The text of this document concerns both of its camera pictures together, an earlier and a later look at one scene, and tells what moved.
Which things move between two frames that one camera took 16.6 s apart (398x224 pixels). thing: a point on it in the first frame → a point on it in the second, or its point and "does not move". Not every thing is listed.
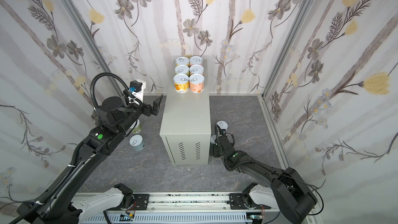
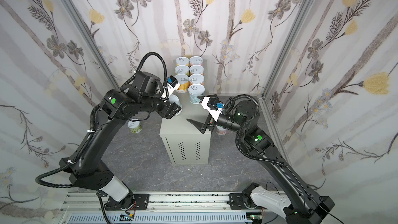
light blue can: (137, 142) → (174, 98)
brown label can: (196, 69) does not move
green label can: (182, 69) does not move
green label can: (138, 127) does not move
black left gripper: (147, 111) → (170, 110)
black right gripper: (217, 146) → (210, 123)
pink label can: (196, 60) does not move
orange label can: (181, 83) does not move
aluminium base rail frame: (207, 208) does not move
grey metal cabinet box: (185, 128) does not move
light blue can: (212, 139) → (195, 90)
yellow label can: (182, 60) does not move
